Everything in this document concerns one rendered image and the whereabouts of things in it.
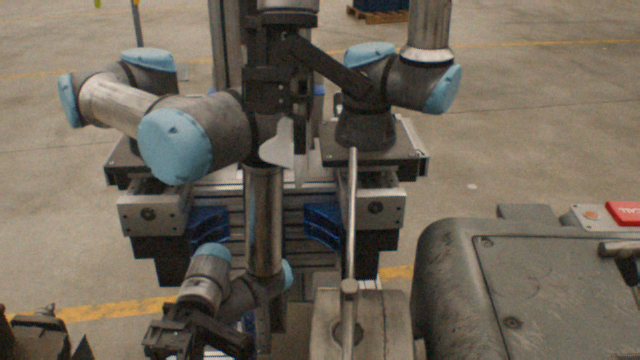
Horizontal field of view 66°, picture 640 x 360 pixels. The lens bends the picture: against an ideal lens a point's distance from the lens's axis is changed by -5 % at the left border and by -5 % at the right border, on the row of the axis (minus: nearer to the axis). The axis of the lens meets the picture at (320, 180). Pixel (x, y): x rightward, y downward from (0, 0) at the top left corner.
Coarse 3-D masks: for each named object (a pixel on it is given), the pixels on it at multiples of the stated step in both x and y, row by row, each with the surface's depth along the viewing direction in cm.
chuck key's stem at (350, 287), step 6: (342, 282) 58; (348, 282) 58; (354, 282) 58; (342, 288) 57; (348, 288) 57; (354, 288) 57; (342, 294) 57; (348, 294) 57; (354, 294) 57; (342, 300) 58; (348, 300) 58; (354, 300) 58; (342, 306) 59; (342, 312) 59; (342, 318) 60; (342, 324) 60; (342, 330) 62; (342, 336) 62
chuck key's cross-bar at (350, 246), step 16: (352, 160) 73; (352, 176) 71; (352, 192) 69; (352, 208) 67; (352, 224) 66; (352, 240) 64; (352, 256) 63; (352, 272) 61; (352, 304) 57; (352, 320) 56; (352, 336) 54; (352, 352) 52
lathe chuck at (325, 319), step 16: (320, 288) 76; (336, 288) 76; (320, 304) 67; (336, 304) 67; (368, 304) 67; (320, 320) 64; (336, 320) 64; (368, 320) 64; (320, 336) 62; (368, 336) 62; (384, 336) 62; (320, 352) 61; (336, 352) 60; (368, 352) 60; (384, 352) 60
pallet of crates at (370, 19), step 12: (360, 0) 715; (372, 0) 710; (384, 0) 716; (396, 0) 721; (408, 0) 726; (348, 12) 761; (360, 12) 720; (372, 12) 718; (384, 12) 738; (396, 12) 746; (408, 12) 719; (372, 24) 705
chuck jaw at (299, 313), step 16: (288, 304) 72; (304, 304) 72; (288, 320) 72; (304, 320) 72; (272, 336) 72; (288, 336) 72; (304, 336) 72; (272, 352) 71; (288, 352) 71; (304, 352) 71
